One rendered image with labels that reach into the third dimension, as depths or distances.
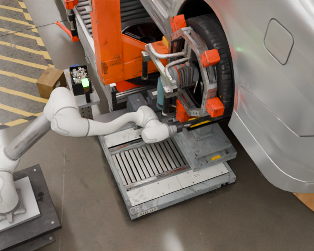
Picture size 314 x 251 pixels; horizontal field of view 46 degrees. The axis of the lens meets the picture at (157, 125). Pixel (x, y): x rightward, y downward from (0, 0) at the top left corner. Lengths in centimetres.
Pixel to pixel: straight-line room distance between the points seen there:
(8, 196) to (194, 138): 135
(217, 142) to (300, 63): 138
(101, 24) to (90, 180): 115
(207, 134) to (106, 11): 116
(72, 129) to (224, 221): 131
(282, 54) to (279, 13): 17
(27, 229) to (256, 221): 152
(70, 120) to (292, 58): 111
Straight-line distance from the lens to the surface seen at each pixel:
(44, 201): 248
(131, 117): 228
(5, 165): 236
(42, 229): 239
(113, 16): 243
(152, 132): 222
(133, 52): 268
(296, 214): 291
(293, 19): 158
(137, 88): 308
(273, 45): 169
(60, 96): 208
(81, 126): 199
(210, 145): 278
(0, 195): 228
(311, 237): 286
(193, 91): 257
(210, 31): 216
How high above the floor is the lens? 240
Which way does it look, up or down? 49 degrees down
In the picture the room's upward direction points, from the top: 3 degrees clockwise
